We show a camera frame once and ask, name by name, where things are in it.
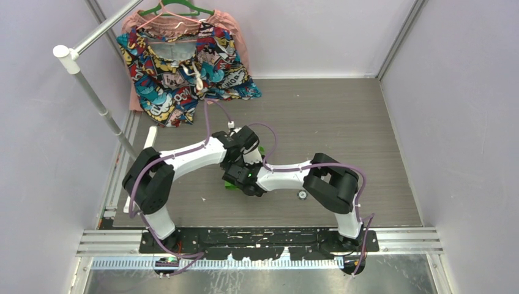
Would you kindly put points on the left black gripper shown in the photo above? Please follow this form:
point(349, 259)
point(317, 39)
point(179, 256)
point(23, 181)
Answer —
point(242, 162)

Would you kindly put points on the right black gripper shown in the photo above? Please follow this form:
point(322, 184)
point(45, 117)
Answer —
point(249, 166)

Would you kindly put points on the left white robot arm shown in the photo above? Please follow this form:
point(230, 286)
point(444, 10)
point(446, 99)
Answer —
point(148, 181)

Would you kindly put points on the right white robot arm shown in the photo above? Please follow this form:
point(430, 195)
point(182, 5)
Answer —
point(337, 187)

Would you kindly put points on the colorful patterned shirt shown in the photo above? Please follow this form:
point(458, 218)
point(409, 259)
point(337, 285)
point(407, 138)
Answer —
point(174, 64)

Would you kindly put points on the green clothes hanger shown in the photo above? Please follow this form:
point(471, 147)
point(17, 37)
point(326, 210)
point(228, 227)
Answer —
point(180, 7)

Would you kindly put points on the metal clothes rack pole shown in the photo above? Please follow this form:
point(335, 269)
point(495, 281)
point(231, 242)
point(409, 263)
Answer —
point(68, 58)

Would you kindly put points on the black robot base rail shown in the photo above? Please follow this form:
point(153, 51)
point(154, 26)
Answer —
point(268, 243)

